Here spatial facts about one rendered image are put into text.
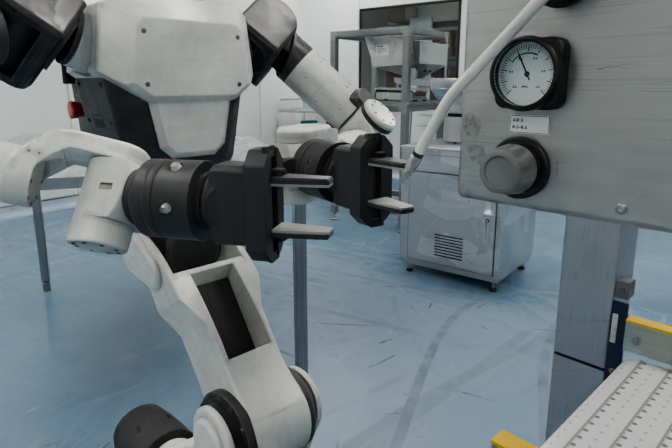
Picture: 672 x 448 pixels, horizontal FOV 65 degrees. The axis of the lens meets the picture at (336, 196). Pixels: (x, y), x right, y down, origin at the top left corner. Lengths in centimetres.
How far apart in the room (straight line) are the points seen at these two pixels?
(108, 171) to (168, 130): 27
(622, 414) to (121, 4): 80
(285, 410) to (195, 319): 20
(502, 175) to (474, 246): 267
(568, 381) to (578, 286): 12
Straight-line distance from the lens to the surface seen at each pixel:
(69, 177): 166
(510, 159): 28
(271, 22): 106
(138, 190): 58
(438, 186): 297
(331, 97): 106
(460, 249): 299
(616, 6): 28
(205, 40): 91
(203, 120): 91
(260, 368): 89
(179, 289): 89
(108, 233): 62
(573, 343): 69
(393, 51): 403
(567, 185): 29
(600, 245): 64
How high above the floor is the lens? 111
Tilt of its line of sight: 12 degrees down
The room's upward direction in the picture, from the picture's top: straight up
